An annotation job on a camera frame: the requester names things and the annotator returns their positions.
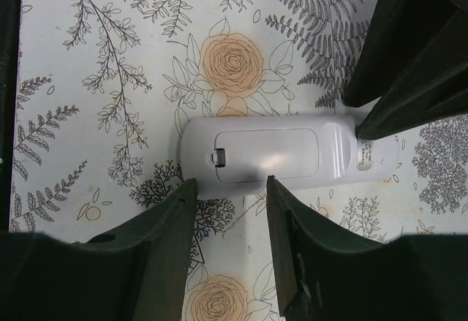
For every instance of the white remote control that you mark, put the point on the white remote control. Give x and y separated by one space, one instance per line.
233 156

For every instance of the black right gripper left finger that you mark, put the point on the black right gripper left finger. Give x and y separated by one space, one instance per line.
136 271

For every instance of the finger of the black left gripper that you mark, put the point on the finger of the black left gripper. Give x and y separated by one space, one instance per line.
428 101
413 47

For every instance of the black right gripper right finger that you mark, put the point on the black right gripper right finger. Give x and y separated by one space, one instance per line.
325 272

